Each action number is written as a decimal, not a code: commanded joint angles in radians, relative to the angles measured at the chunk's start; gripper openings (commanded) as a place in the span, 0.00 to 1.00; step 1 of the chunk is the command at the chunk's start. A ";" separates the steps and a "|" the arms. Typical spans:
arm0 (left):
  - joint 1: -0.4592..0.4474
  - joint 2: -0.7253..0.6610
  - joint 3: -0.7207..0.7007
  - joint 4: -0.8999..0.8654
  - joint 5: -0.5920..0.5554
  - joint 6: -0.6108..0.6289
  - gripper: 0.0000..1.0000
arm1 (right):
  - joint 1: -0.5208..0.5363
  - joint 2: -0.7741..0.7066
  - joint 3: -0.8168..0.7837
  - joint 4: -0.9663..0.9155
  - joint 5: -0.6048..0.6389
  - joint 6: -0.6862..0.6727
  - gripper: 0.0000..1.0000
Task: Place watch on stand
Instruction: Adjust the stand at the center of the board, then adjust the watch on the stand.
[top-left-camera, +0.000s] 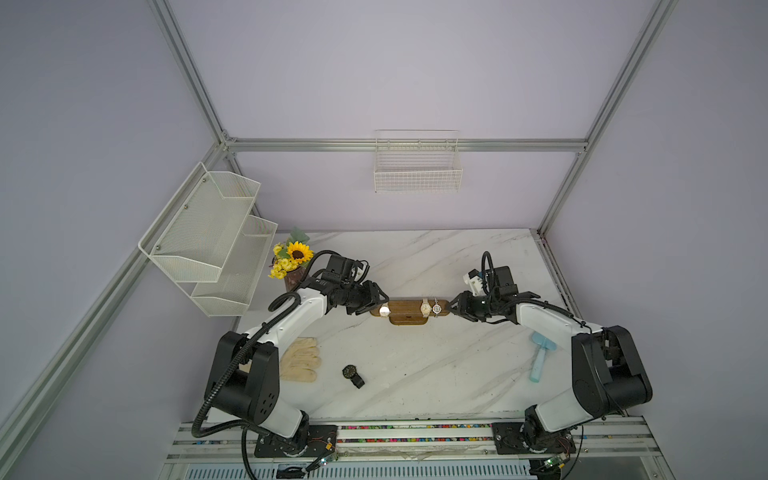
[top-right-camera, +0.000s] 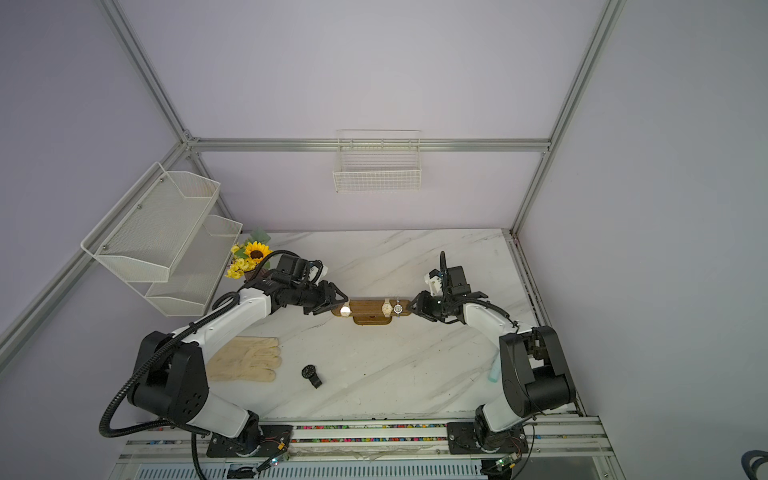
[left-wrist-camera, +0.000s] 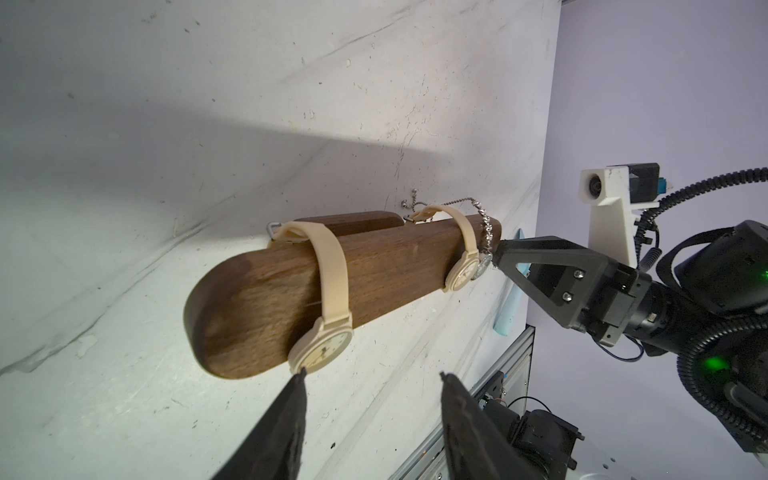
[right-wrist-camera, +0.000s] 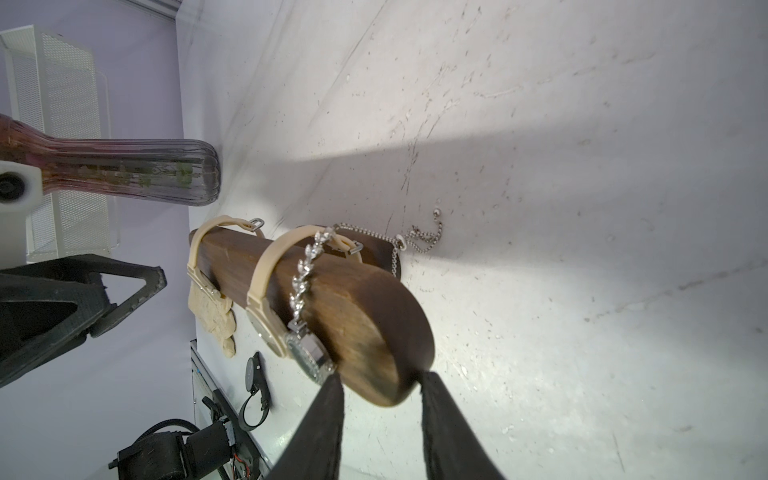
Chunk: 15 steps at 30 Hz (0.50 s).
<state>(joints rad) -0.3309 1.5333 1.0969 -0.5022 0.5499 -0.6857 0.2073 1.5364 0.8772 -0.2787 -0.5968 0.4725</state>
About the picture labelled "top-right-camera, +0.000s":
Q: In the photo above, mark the cream strap wrist watch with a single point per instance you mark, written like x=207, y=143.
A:
x=388, y=309

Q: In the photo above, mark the wooden watch stand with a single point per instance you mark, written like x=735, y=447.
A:
x=368, y=312

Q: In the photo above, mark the black wrist watch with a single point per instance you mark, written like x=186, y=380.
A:
x=309, y=372

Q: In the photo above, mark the white wire wall basket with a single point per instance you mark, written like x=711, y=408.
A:
x=372, y=161

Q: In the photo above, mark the lower white mesh shelf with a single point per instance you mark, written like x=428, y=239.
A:
x=194, y=281

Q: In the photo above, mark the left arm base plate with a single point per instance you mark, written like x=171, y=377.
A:
x=266, y=442

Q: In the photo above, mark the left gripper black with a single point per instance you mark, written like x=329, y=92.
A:
x=327, y=298

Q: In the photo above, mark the upper white mesh shelf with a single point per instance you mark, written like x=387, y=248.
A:
x=144, y=237

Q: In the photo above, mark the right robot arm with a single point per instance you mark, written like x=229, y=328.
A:
x=534, y=374

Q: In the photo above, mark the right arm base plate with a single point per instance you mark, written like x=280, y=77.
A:
x=467, y=438

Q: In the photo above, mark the white mesh shelf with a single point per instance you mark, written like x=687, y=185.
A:
x=194, y=281
x=144, y=237

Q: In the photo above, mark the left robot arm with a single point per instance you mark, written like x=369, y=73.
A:
x=169, y=384

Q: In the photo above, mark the yellow sunflower bouquet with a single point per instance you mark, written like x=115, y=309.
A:
x=248, y=255

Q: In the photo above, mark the white perforated cable tray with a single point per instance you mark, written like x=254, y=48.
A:
x=461, y=469

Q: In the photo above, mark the black chair part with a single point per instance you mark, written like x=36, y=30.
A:
x=751, y=461

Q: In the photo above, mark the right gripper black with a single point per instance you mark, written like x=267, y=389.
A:
x=424, y=307

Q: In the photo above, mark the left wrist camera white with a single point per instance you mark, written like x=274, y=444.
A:
x=317, y=272

